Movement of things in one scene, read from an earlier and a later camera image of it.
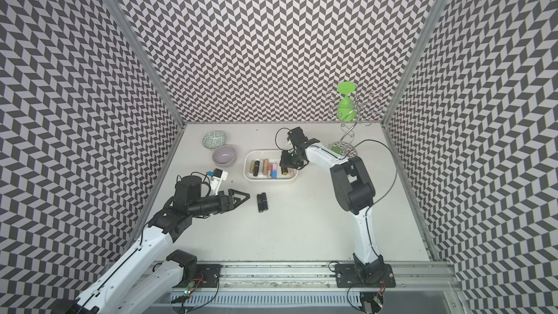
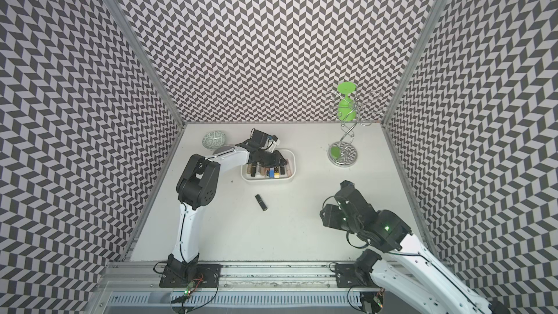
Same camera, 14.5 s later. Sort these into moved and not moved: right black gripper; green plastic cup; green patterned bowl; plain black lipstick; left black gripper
Moved: right black gripper; left black gripper; plain black lipstick
Not moved: green plastic cup; green patterned bowl
